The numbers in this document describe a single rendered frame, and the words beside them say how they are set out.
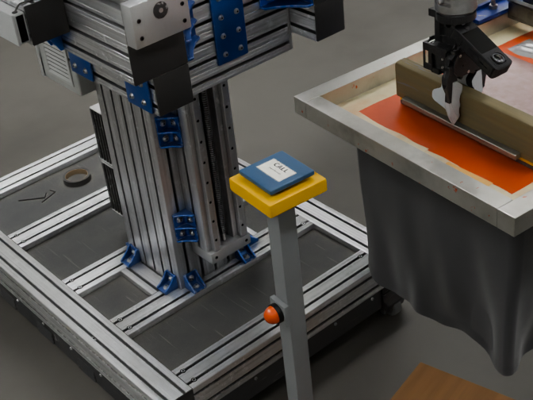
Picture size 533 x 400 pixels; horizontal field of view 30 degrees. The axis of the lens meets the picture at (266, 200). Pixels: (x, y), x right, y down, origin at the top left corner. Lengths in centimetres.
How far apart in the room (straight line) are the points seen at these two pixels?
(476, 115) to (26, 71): 312
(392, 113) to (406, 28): 265
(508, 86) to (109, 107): 106
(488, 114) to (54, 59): 128
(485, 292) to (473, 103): 37
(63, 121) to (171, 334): 172
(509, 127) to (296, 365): 66
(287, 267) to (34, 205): 152
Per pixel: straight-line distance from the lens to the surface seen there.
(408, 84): 196
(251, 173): 180
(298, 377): 209
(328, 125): 193
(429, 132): 192
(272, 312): 196
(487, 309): 199
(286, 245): 188
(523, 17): 229
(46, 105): 434
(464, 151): 186
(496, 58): 177
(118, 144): 267
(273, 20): 234
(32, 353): 303
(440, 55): 183
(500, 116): 180
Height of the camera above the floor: 193
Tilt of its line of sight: 34 degrees down
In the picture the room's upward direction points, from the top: 7 degrees counter-clockwise
